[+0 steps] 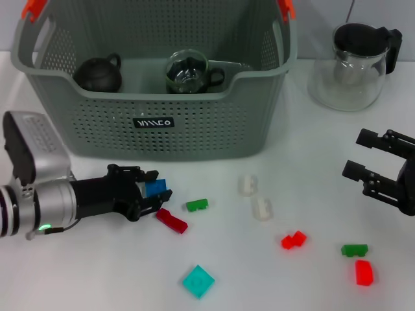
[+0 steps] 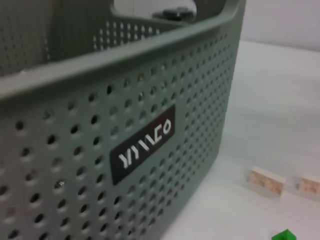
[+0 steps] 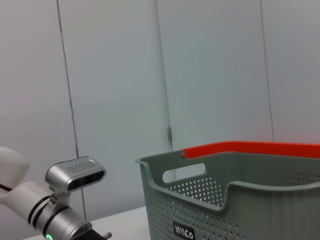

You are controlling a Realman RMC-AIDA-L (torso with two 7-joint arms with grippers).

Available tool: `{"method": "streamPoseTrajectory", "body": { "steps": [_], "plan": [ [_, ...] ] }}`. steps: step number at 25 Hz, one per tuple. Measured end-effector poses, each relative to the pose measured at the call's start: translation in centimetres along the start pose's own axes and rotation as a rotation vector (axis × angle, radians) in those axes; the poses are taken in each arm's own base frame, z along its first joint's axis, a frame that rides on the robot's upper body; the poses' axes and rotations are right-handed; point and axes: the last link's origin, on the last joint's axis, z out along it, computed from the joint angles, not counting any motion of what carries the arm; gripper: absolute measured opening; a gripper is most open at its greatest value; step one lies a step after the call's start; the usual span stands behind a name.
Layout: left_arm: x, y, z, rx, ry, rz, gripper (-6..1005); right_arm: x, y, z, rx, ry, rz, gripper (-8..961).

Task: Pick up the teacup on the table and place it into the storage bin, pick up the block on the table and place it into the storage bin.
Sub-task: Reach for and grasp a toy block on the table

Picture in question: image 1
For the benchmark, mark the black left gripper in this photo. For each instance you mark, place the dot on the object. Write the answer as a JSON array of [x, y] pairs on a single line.
[[103, 197]]

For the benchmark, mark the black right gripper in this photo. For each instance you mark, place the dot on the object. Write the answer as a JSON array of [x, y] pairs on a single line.
[[408, 188]]

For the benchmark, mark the blue square toy brick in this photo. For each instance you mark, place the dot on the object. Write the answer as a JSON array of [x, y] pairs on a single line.
[[155, 188]]

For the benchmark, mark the glass teacup with black base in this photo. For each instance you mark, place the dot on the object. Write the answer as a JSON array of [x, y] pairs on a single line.
[[186, 74]]

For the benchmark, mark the grey-green perforated storage basket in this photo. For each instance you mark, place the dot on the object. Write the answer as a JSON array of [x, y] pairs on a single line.
[[194, 136]]

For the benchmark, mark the dark red toy brick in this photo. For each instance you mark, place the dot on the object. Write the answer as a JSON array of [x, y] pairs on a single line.
[[172, 222]]

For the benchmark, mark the green toy brick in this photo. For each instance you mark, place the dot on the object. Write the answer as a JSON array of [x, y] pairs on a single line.
[[353, 250], [196, 205]]

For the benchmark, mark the clear toy brick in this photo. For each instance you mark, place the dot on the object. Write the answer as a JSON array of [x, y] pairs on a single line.
[[246, 185], [262, 209]]

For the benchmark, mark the teal square toy brick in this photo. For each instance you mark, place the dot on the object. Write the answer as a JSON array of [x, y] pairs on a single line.
[[197, 282]]

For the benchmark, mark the bright red toy brick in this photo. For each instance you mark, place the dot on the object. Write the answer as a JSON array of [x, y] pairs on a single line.
[[363, 273]]

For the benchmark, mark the orange-red notched toy brick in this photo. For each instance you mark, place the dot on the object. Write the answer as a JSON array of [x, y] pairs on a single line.
[[291, 240]]

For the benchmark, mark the black clay teapot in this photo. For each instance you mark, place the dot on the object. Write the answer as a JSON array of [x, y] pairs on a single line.
[[97, 76]]

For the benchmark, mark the glass teapot with black lid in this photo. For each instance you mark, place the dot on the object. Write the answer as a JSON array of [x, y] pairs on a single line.
[[360, 35]]

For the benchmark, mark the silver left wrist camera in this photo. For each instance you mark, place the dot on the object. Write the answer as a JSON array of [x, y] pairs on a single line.
[[42, 139]]

